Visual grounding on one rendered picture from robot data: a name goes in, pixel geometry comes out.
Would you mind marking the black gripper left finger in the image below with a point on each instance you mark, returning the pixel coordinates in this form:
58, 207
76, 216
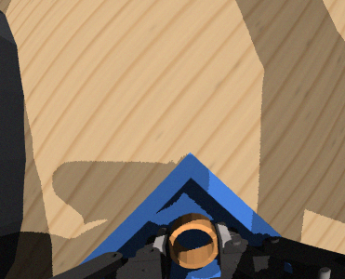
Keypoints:
146, 265

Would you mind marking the bronze bushing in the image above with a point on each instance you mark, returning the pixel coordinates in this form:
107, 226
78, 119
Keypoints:
193, 258

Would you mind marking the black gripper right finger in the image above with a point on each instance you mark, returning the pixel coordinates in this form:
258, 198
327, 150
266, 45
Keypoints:
268, 261

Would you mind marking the blue crate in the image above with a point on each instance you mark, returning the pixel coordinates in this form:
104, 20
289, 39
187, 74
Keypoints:
179, 194

